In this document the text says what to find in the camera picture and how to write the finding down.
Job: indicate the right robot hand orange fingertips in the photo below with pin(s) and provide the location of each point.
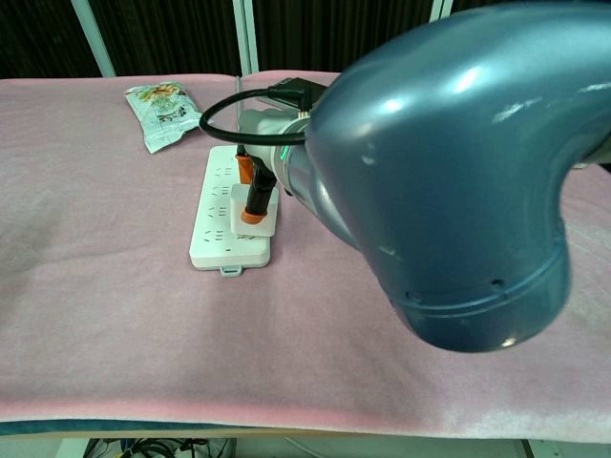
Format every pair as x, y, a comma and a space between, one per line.
260, 162

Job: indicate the black square flat device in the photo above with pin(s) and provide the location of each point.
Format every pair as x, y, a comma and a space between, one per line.
312, 85

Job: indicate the white plug adapter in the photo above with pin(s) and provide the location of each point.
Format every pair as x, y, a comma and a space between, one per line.
236, 210

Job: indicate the dark pleated curtain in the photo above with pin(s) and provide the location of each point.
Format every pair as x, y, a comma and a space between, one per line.
167, 33

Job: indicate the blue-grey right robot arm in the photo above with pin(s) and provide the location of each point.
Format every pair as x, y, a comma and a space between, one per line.
453, 191

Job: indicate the green-white snack packet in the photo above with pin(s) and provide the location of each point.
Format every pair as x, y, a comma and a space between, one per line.
162, 114

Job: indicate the white power strip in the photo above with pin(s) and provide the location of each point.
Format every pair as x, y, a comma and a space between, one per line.
210, 229

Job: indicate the white frame post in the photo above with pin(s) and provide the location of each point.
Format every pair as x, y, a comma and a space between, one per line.
246, 33
436, 9
95, 38

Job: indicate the pink table cloth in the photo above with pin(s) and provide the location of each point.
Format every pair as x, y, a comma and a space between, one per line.
143, 334

